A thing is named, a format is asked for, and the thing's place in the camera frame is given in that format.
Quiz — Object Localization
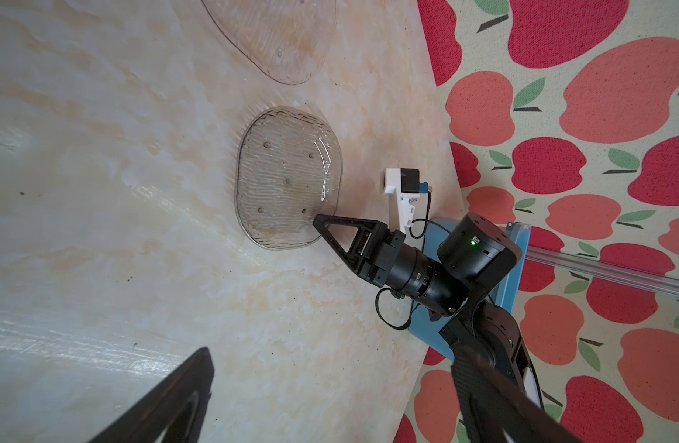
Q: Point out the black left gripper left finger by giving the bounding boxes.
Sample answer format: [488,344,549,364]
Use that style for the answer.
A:
[92,347,214,442]

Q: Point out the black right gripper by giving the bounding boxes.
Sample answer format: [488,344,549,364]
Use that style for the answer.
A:
[313,214,468,317]

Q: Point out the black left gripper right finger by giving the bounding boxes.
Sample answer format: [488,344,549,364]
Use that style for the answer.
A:
[451,345,578,442]

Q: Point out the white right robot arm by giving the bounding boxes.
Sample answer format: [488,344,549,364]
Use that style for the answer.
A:
[313,212,544,406]

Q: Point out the blue plastic bin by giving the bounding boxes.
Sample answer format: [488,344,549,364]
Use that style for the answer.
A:
[408,218,532,361]

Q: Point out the smoky glass plate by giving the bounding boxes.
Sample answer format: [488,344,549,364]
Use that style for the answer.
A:
[235,106,343,250]

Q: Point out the clear glass plate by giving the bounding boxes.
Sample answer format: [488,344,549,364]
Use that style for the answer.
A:
[202,0,337,86]

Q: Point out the right aluminium corner post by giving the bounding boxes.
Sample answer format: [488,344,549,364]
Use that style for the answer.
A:
[526,247,679,300]

